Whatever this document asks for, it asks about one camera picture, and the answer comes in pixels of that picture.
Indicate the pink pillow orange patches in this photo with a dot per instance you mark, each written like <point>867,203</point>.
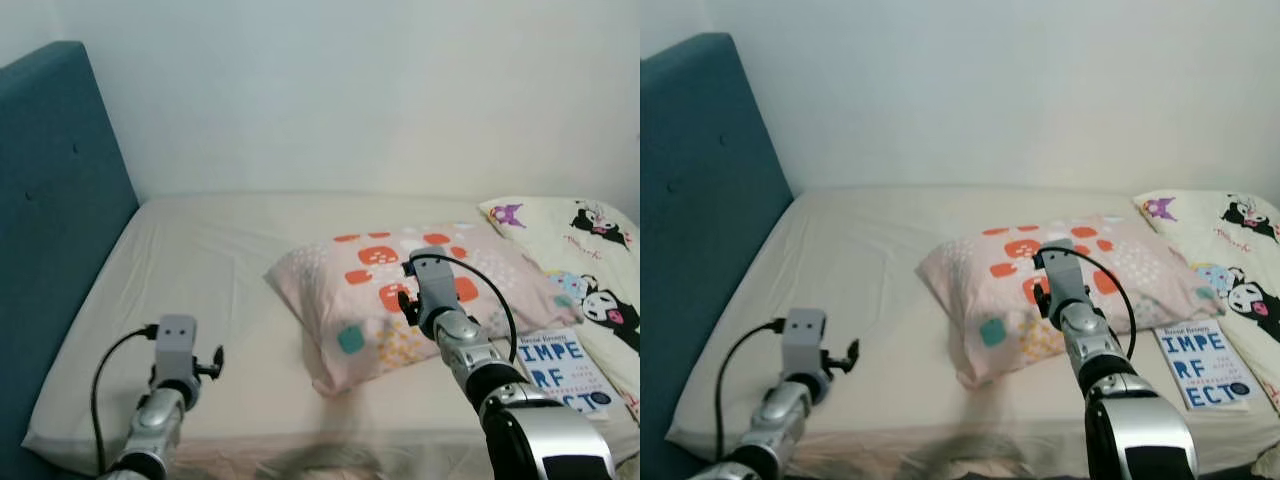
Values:
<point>980,285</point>
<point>330,290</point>

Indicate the cream Kuromi print blanket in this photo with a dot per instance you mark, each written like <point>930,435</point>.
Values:
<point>1230,255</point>
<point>590,260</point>

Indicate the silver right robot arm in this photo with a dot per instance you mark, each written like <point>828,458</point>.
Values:
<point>1140,420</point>
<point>520,420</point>

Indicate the mattress with beige sheet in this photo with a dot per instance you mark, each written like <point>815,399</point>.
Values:
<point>200,260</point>
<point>850,260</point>

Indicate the white Imperfect book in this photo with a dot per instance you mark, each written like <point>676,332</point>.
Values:
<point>1200,368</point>
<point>565,375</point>

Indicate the blue upholstered headboard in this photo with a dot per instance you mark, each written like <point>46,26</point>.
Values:
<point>710,230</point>
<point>55,250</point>

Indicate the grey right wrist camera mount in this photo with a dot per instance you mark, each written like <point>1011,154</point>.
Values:
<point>435,285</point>
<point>1065,275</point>

